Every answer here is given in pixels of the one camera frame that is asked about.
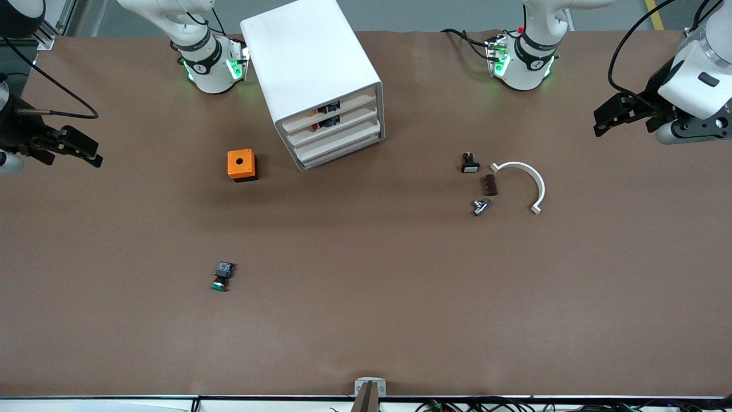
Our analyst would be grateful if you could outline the green push button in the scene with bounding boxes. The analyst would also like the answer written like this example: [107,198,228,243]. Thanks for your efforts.
[210,261,236,292]

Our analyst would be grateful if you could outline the brown table cover mat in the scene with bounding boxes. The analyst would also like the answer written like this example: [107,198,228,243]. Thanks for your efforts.
[0,29,732,398]

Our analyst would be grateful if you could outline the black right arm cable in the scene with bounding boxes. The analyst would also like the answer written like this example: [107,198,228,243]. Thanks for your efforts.
[0,37,99,120]

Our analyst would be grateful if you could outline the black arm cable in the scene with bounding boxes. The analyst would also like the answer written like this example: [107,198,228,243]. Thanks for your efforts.
[607,0,678,106]
[0,37,99,120]

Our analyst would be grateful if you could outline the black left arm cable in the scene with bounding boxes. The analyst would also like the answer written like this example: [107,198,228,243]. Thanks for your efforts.
[607,0,678,106]

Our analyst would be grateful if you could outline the white curved plastic bracket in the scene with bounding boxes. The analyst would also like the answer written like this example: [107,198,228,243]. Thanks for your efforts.
[490,161,546,215]

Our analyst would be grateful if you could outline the orange button enclosure box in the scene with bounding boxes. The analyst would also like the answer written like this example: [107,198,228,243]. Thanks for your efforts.
[227,149,258,183]

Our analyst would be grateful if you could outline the black base cable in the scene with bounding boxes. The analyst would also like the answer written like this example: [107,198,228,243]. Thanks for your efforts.
[440,27,495,61]

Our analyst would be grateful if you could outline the black cable bundle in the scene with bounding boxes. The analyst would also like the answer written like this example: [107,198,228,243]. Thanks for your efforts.
[416,399,732,412]

